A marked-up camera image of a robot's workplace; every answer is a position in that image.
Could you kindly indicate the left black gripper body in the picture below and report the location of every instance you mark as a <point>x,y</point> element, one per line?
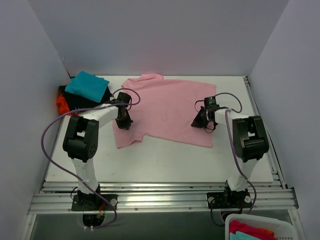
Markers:
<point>124,121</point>

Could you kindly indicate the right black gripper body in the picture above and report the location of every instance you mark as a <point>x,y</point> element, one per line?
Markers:
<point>203,117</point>

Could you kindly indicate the pink t-shirt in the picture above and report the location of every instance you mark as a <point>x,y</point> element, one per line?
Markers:
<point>165,110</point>

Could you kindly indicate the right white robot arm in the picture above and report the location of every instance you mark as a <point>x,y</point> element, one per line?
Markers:
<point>247,137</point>

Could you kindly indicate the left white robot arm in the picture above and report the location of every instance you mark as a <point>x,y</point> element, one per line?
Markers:
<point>81,141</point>

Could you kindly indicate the teal folded t-shirt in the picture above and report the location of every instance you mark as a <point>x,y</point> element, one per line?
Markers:
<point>88,86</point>

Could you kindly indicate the black folded t-shirt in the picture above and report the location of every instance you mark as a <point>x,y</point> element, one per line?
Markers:
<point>84,102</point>

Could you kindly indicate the orange folded t-shirt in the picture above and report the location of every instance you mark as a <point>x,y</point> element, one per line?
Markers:
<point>67,103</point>

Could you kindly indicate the red shirt in basket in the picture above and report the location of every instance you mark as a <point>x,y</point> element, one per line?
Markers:
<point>242,227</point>

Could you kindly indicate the teal shirt in basket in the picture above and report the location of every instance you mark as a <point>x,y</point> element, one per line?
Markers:
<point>238,235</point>

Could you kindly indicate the orange shirt in basket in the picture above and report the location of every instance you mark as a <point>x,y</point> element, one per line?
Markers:
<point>267,231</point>

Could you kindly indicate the white laundry basket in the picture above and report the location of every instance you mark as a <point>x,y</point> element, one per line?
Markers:
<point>282,230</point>

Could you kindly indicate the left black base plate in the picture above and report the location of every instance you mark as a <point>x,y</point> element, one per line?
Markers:
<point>91,202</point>

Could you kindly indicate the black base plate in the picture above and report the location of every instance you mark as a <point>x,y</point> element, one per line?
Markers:
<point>229,199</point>
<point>91,202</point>

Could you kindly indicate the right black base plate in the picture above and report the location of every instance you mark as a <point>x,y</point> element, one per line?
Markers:
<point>229,199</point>

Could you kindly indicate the aluminium rail frame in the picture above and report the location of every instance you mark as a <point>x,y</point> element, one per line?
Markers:
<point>157,175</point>

